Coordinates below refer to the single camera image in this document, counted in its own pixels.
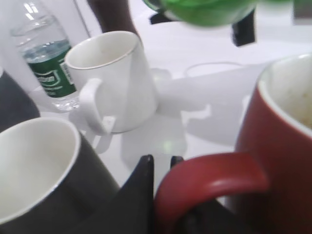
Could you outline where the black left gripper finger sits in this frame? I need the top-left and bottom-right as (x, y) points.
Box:
(73, 155), (154, 234)

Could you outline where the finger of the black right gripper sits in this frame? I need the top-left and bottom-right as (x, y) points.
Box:
(150, 10), (180, 24)
(232, 10), (255, 46)

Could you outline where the green soda bottle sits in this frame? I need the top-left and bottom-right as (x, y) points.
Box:
(142, 0), (299, 28)

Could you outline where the dark red ceramic mug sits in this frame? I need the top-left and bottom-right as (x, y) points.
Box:
(155, 54), (312, 234)

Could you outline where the cola bottle red label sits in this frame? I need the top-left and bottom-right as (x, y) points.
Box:
(87, 0), (143, 45)

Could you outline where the black mug front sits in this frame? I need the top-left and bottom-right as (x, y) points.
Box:
(0, 117), (119, 234)

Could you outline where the white ceramic mug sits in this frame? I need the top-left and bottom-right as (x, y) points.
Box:
(64, 31), (158, 136)

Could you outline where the clear water bottle green label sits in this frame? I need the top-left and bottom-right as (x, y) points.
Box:
(7, 0), (79, 112)

